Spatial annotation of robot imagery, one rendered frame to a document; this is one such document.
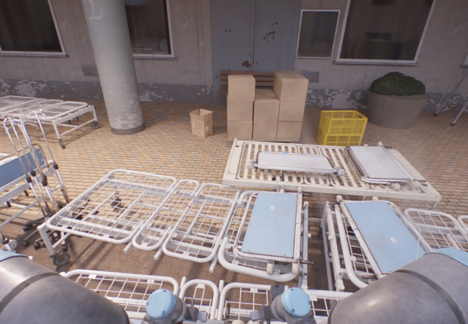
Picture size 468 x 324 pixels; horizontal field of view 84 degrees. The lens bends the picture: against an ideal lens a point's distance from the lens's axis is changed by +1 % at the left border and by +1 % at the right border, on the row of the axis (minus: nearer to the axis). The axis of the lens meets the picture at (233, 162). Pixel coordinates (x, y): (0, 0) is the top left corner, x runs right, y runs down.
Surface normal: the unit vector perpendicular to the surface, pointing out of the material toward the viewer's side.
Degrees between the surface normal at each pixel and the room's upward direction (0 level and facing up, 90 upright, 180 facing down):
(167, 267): 0
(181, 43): 90
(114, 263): 0
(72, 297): 39
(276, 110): 90
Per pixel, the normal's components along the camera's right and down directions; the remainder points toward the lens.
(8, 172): 0.97, 0.13
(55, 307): 0.47, -0.67
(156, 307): -0.12, -0.68
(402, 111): -0.20, 0.63
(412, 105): 0.01, 0.64
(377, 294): -0.60, -0.79
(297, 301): 0.15, -0.68
